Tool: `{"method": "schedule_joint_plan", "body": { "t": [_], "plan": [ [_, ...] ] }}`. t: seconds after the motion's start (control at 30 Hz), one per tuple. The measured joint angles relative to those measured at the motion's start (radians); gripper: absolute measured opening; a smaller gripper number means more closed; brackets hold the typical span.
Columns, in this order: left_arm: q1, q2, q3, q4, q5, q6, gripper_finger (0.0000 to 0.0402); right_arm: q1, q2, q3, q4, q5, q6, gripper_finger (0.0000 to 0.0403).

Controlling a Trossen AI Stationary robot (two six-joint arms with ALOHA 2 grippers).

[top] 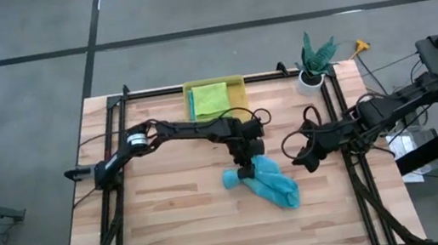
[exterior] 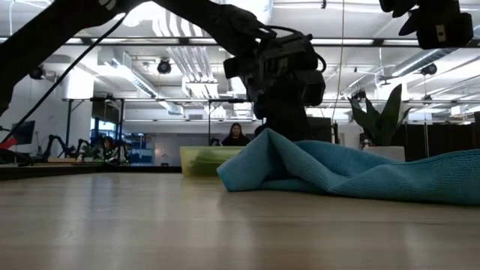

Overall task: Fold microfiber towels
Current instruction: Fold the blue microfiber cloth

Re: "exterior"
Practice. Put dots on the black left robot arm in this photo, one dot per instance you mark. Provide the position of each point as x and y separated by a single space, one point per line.
187 11

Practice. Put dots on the red bar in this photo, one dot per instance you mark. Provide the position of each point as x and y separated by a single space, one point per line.
7 143

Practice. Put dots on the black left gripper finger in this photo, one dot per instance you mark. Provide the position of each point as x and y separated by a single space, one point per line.
299 127
276 123

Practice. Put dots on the sky blue microfiber towel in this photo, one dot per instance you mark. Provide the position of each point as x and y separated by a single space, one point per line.
337 168

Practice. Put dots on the snake plant in white pot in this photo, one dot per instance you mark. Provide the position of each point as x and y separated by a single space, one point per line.
378 123

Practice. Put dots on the lime green microfiber towel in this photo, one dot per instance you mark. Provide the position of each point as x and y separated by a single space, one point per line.
210 161

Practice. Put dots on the small black monitor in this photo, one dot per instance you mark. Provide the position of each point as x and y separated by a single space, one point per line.
26 133

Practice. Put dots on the large black monitor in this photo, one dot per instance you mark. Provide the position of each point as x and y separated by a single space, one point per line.
320 129

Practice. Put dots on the black ceiling spotlight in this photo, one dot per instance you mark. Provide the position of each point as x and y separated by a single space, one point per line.
164 66
428 69
37 73

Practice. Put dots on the person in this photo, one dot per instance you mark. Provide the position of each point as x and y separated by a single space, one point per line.
235 137
108 146

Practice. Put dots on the yellow plastic bin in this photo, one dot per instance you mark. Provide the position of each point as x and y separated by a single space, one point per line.
184 161

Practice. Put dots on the black partition panel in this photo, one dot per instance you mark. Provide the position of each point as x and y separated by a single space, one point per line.
450 138

